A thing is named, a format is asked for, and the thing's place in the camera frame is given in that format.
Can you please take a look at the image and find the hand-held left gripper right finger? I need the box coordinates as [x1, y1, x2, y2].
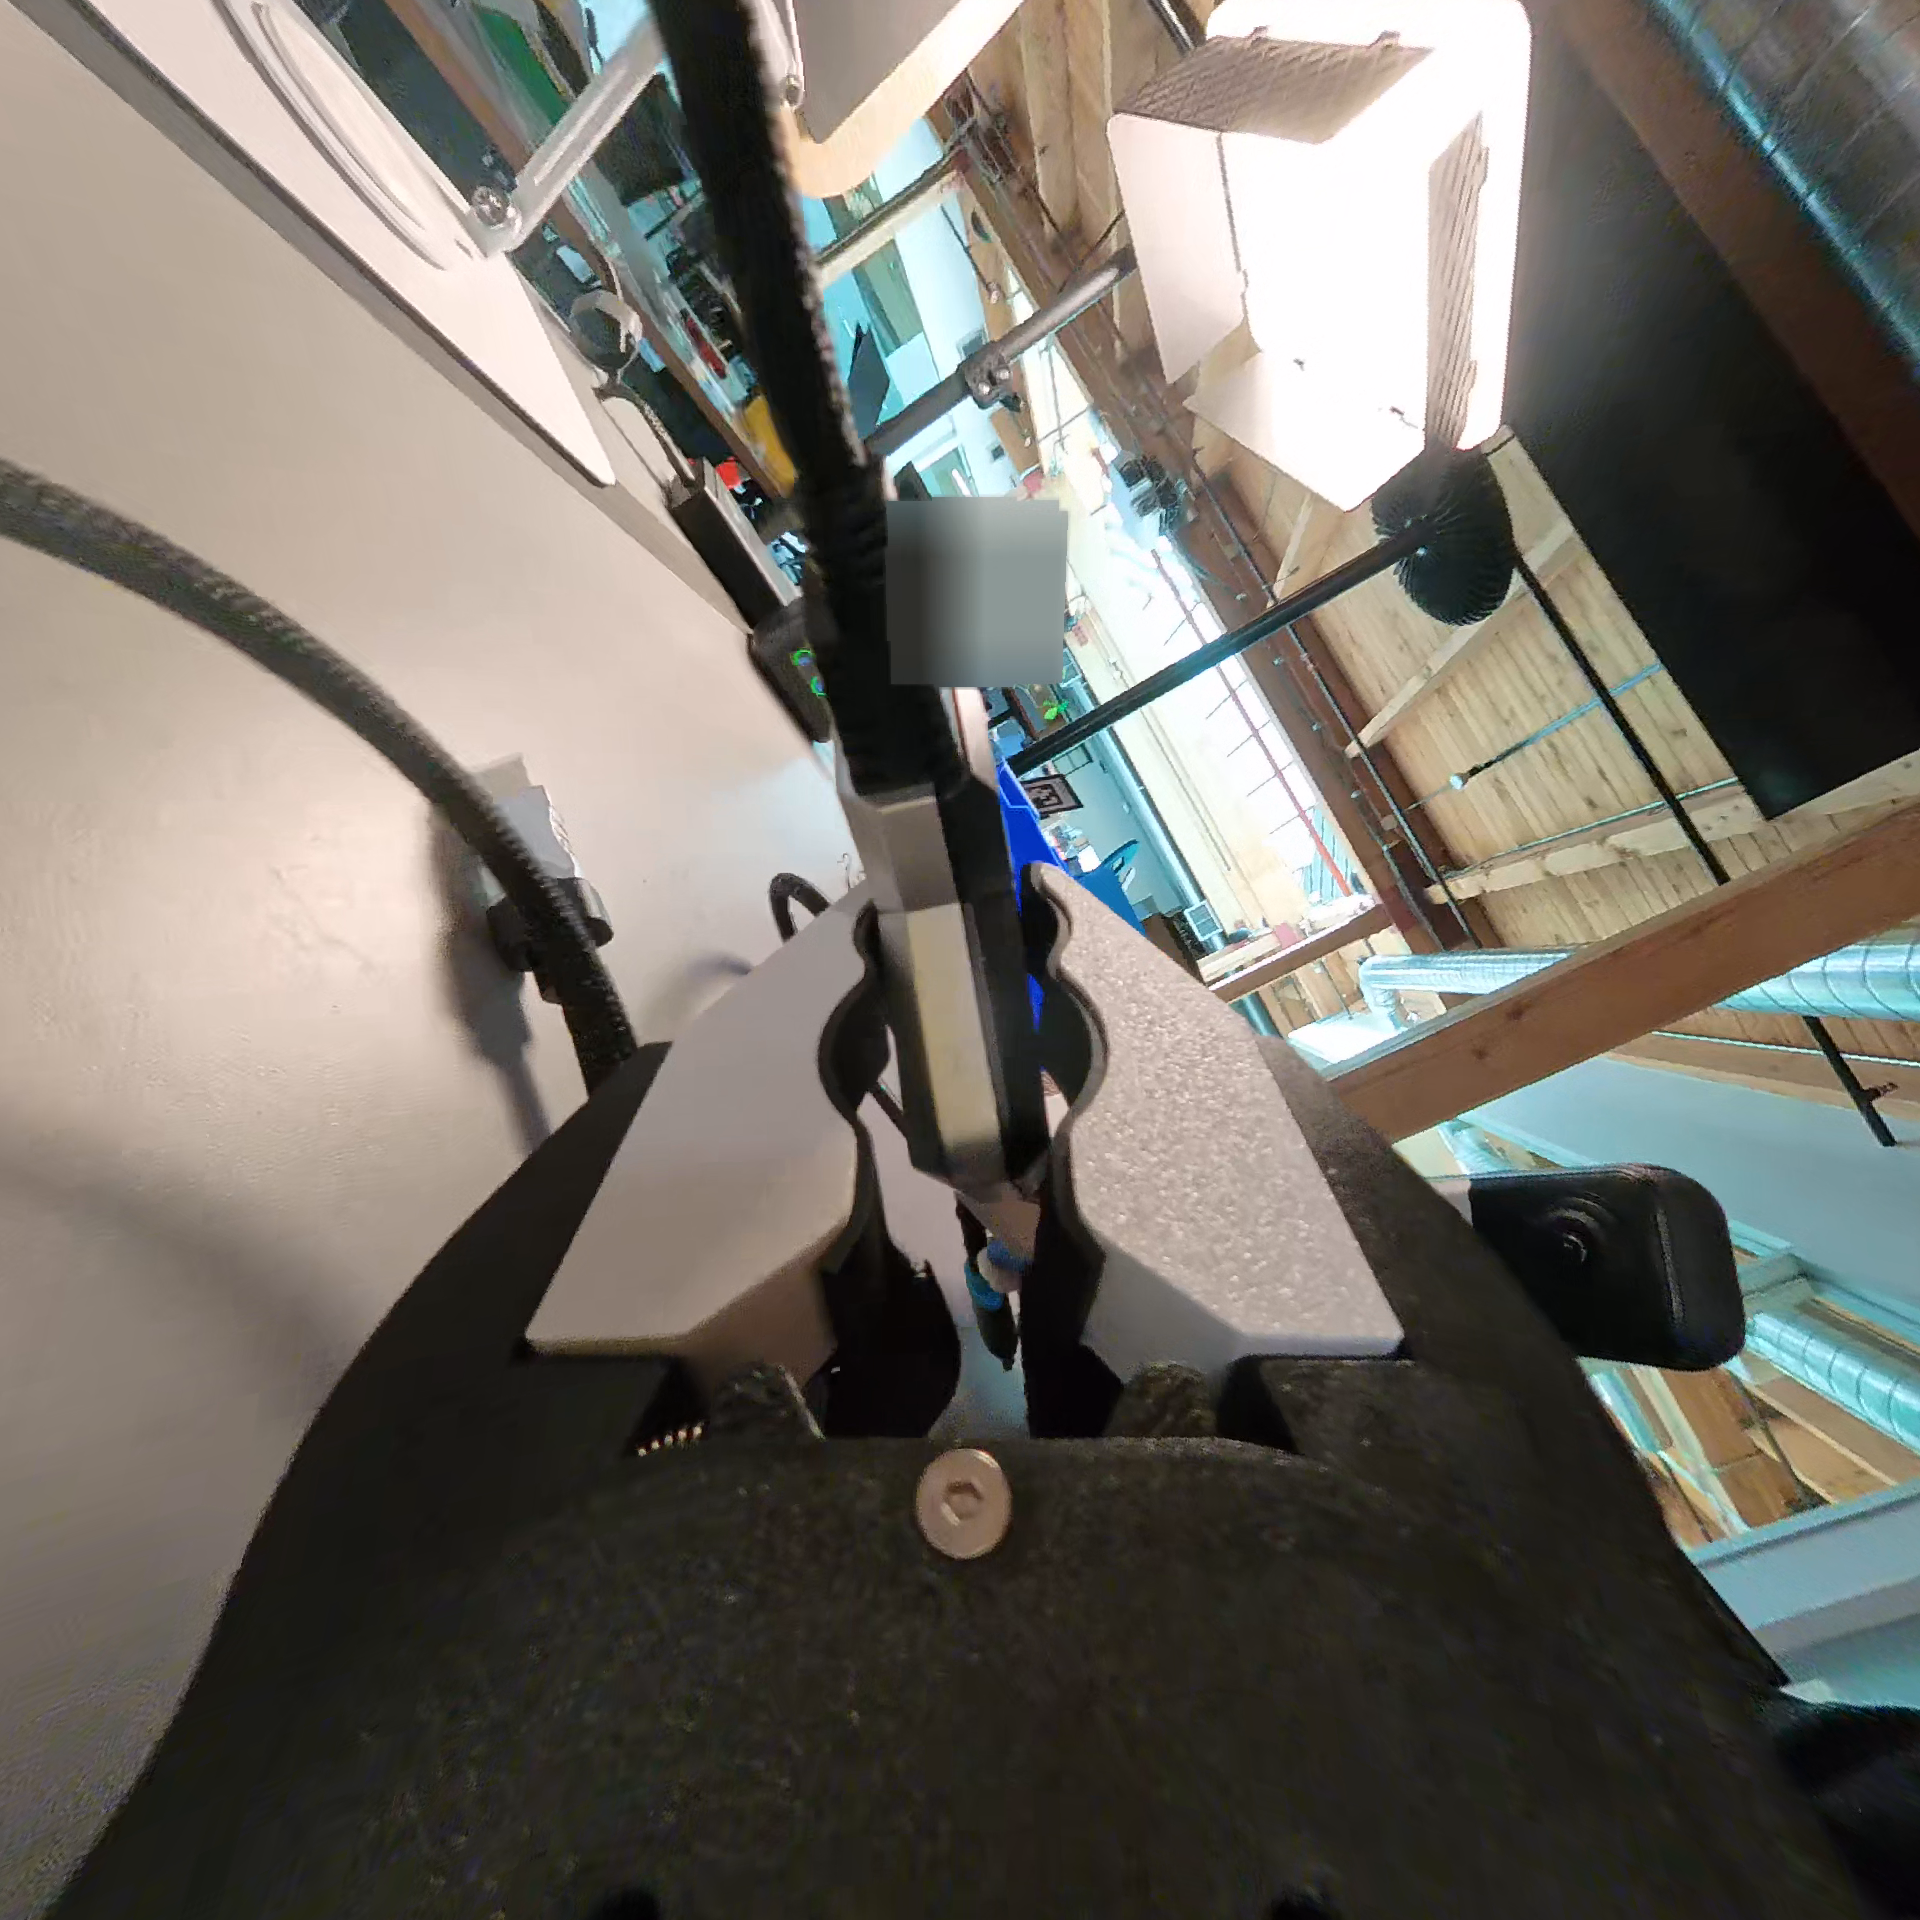
[1019, 863, 1408, 1364]

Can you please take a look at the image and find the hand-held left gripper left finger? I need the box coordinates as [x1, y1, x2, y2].
[521, 900, 893, 1361]

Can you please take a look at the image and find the green plug braided hdmi cable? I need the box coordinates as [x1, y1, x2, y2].
[961, 1191, 1037, 1374]

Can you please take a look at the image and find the black hdmi switch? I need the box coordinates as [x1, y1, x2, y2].
[830, 675, 1051, 1194]

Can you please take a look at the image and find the black square HDMI hub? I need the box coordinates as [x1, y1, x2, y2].
[0, 0, 969, 1089]

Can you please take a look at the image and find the black power bank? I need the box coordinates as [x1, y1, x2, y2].
[747, 596, 838, 747]

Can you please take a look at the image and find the black light stand pole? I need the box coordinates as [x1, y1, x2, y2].
[1027, 543, 1412, 764]

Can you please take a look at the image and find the black power adapter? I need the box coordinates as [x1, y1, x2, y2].
[662, 461, 784, 636]

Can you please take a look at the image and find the large black panel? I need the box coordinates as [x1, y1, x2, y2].
[1499, 0, 1920, 818]

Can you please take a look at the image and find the white base lamp stand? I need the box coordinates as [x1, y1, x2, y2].
[211, 0, 677, 489]

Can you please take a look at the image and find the beige framed black panel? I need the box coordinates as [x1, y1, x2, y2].
[786, 0, 1029, 147]

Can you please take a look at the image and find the silver ventilation duct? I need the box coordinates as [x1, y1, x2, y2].
[1641, 0, 1920, 367]
[1358, 929, 1920, 1023]

